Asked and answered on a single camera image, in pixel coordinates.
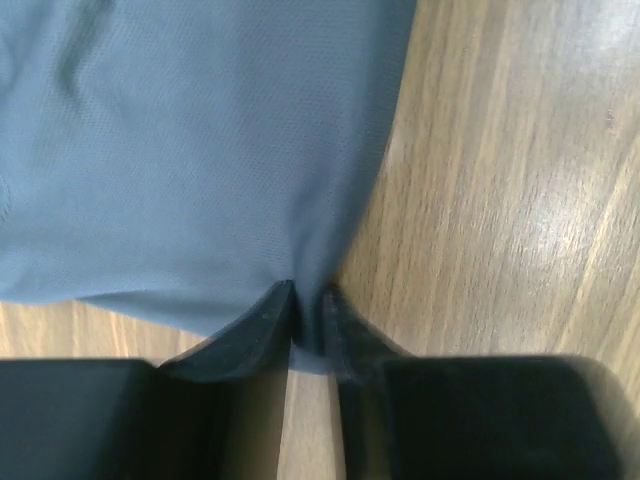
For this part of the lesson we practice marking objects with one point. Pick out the dark grey t-shirt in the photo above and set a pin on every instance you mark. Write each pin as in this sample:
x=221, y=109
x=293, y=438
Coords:
x=172, y=160

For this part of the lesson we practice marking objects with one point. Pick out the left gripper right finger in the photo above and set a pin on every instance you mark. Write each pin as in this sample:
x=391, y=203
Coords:
x=354, y=350

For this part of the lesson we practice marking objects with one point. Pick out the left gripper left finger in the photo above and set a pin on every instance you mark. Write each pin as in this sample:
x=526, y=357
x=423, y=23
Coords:
x=246, y=367

